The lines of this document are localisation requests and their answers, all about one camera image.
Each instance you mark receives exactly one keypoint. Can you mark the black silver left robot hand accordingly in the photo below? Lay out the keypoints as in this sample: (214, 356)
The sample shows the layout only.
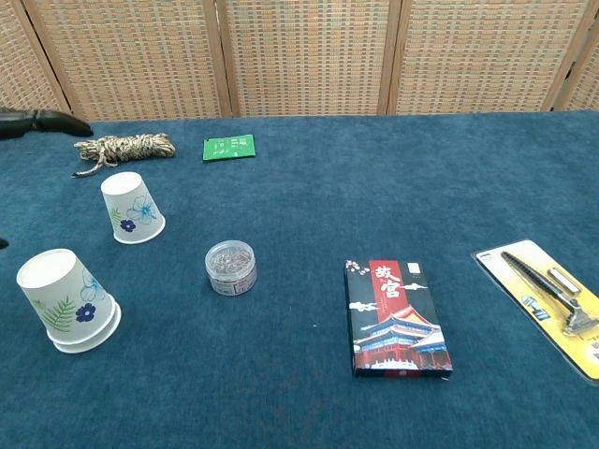
(51, 122)

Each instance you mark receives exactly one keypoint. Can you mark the white floral paper cup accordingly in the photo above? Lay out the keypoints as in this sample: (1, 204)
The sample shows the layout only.
(89, 347)
(61, 290)
(128, 201)

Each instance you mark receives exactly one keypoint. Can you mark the woven bamboo screen panel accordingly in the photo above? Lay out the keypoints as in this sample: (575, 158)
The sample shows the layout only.
(304, 56)
(589, 84)
(131, 56)
(477, 56)
(18, 61)

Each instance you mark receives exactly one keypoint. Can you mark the green flat packet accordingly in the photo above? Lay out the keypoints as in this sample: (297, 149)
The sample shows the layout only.
(229, 148)

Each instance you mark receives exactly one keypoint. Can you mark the clear paper clip jar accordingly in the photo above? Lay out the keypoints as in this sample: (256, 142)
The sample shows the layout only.
(230, 269)

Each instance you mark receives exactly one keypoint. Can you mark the blue carpet table mat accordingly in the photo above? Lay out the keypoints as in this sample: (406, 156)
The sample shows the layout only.
(304, 210)

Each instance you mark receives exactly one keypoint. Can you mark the black red palace card box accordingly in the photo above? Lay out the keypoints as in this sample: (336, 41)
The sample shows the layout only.
(398, 322)

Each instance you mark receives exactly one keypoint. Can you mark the yellow razor blister pack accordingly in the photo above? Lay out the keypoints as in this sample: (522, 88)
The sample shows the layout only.
(515, 271)

